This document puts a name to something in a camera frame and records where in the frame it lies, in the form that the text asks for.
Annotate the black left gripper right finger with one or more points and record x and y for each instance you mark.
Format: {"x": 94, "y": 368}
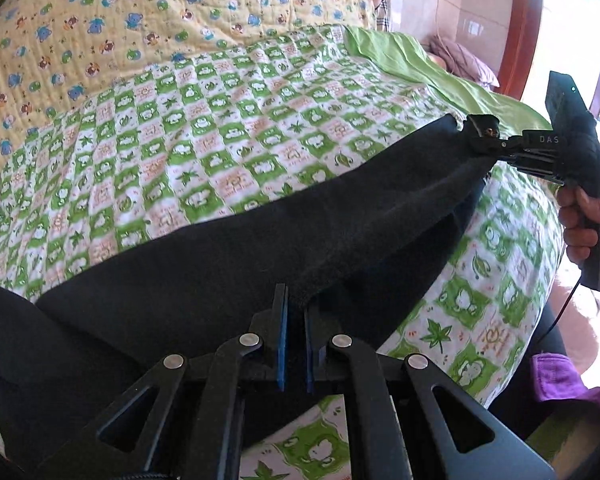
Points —
{"x": 406, "y": 419}

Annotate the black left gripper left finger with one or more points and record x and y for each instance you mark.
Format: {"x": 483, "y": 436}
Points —
{"x": 184, "y": 418}

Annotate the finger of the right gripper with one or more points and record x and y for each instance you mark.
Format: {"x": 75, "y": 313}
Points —
{"x": 482, "y": 133}
{"x": 538, "y": 166}

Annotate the dark navy pants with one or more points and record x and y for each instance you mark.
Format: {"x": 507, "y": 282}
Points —
{"x": 364, "y": 246}

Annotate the person's right hand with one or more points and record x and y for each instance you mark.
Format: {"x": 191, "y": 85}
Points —
{"x": 575, "y": 207}

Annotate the plain green cloth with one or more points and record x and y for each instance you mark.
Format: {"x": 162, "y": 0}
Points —
{"x": 404, "y": 57}

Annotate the green white frog bedsheet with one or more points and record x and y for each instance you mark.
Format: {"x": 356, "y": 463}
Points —
{"x": 217, "y": 134}

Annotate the yellow cartoon animal quilt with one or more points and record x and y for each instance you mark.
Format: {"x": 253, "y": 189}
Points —
{"x": 55, "y": 54}

